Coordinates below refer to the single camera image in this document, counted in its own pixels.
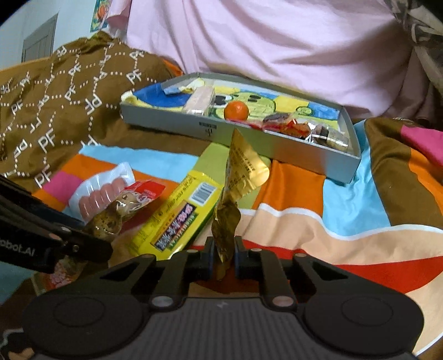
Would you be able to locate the quail egg packet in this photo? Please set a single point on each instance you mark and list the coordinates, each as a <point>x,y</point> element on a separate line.
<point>107,219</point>

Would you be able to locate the small orange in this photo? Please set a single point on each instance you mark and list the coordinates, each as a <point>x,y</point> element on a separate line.
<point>236,110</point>

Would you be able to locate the cartoon drawing paper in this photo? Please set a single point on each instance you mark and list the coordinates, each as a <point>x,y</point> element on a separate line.
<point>155,97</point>

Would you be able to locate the pink hanging cloth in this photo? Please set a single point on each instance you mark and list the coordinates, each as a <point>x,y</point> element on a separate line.
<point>277,45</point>

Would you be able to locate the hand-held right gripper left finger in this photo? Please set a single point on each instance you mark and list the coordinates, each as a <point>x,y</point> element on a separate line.
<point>207,258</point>

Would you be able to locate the yellow snack packet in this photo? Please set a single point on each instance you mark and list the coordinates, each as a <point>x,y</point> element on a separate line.
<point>180,214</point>

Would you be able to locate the grey door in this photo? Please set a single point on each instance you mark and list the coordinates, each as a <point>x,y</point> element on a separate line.
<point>41,41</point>

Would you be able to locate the dark silver snack packet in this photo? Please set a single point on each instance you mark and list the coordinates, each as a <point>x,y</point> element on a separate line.
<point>328,138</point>

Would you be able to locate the beige wafer bar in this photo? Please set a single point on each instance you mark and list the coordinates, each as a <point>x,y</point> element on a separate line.
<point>199,100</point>

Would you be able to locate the clear plastic bag of clothes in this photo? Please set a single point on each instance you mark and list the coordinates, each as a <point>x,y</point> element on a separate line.
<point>415,17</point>

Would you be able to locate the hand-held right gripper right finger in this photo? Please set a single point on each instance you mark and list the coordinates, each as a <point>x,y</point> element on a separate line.
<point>239,258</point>

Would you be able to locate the clear sausage packet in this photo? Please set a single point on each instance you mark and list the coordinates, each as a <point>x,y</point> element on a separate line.
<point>97,197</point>

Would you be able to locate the dark red snack packet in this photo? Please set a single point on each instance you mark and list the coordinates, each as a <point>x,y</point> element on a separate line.
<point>275,119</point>

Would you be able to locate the red white snack packet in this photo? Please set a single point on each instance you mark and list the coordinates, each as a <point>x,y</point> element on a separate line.
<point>62,277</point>

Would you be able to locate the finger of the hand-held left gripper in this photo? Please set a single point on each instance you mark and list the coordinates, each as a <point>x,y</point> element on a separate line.
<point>34,204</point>
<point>86,247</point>

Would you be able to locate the colourful wall poster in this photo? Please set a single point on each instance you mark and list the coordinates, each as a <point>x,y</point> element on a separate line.
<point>100,14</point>

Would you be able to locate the gold foil snack packet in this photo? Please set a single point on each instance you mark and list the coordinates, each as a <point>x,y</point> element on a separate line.
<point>238,173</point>

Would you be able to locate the grey shallow box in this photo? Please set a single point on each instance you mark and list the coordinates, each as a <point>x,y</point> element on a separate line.
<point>173,121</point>

